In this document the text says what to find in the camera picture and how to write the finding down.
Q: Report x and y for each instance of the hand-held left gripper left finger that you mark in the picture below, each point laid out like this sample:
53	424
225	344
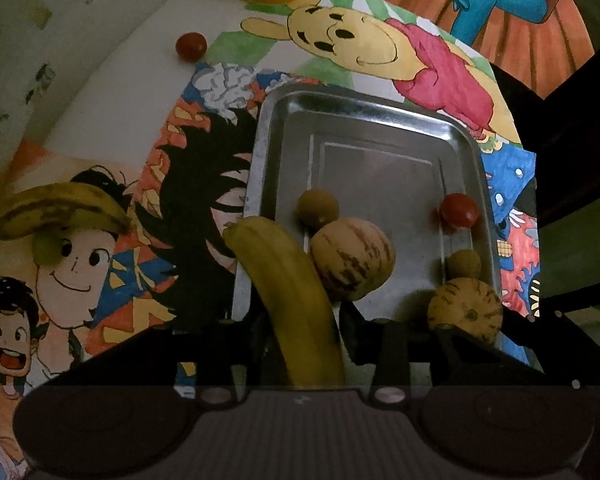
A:
240	350

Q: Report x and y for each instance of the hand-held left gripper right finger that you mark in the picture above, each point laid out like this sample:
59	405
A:
365	340

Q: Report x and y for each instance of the yellow banana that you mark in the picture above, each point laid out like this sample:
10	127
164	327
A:
290	300
60	210

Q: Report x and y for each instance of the striped yellow melon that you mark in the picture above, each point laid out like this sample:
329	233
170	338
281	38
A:
352	255
465	305

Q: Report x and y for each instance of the small brown round fruit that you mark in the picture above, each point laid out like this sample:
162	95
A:
318	207
464	262

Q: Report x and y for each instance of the red cherry tomato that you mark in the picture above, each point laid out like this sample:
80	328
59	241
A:
459	210

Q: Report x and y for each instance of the metal tray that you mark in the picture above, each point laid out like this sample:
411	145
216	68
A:
370	160

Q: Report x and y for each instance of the colourful cartoon drawings sheets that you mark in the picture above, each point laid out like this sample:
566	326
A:
190	185

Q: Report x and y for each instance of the cartoon boys drawing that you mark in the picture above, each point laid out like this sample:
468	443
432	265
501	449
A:
75	280

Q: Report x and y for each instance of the small cherry tomato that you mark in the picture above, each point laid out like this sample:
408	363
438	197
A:
191	46

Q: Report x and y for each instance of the wall poster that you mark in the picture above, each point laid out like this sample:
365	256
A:
505	35

